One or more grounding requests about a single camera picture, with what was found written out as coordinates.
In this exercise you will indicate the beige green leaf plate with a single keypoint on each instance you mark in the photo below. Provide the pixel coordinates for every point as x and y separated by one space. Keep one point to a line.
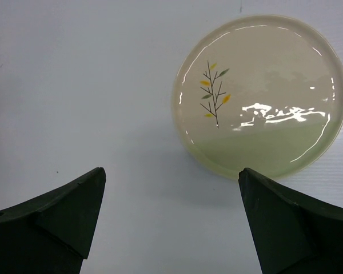
262 91

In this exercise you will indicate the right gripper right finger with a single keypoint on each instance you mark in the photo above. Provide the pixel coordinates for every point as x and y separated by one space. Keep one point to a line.
292 232

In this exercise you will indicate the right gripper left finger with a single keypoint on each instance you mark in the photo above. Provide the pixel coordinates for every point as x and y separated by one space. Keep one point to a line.
53 232

